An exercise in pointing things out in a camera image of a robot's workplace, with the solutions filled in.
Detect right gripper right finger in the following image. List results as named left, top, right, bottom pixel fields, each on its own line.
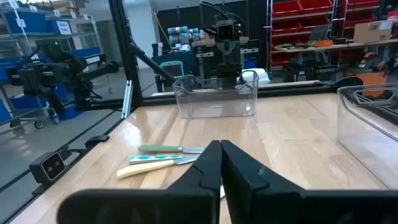
left=221, top=139, right=398, bottom=224

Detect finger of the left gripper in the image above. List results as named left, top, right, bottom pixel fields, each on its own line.
left=229, top=42, right=242, bottom=78
left=217, top=42, right=230, bottom=78

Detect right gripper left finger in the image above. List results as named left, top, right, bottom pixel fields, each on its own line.
left=57, top=139, right=223, bottom=224

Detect blue-patterned-handle knife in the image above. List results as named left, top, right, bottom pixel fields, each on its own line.
left=128, top=154, right=200, bottom=166

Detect green-handled knife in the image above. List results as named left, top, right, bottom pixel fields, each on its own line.
left=137, top=144, right=206, bottom=154

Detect white cloth pile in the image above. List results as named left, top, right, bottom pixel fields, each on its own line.
left=238, top=67, right=271, bottom=86

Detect teal handheld screen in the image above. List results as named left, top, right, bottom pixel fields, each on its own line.
left=159, top=60, right=185, bottom=88

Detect clear plastic bin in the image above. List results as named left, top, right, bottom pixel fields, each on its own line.
left=172, top=70, right=259, bottom=119
left=336, top=83, right=398, bottom=190

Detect red storage bin shelf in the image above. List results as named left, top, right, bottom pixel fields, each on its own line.
left=266, top=0, right=398, bottom=68

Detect gray laptop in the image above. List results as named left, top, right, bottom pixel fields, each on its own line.
left=308, top=24, right=330, bottom=42

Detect wooden workbench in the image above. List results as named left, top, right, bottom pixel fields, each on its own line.
left=273, top=39, right=398, bottom=54

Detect orange shop vacuum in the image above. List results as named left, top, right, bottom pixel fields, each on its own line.
left=343, top=51, right=389, bottom=98

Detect cardboard box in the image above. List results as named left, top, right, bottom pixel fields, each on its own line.
left=353, top=20, right=394, bottom=44

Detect metal rolling cart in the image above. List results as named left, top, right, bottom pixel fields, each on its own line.
left=0, top=82, right=77, bottom=130

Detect shelf with blue bins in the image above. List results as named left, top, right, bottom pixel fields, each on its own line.
left=0, top=0, right=105, bottom=83

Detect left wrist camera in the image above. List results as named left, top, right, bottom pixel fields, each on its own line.
left=215, top=19, right=243, bottom=42

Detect black aluminium table frame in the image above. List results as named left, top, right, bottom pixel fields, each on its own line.
left=0, top=0, right=364, bottom=224

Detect silver aluminium bracket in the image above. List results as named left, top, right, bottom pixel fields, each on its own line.
left=121, top=80, right=134, bottom=119

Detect black table-level camera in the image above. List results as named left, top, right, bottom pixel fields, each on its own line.
left=29, top=151, right=68, bottom=185

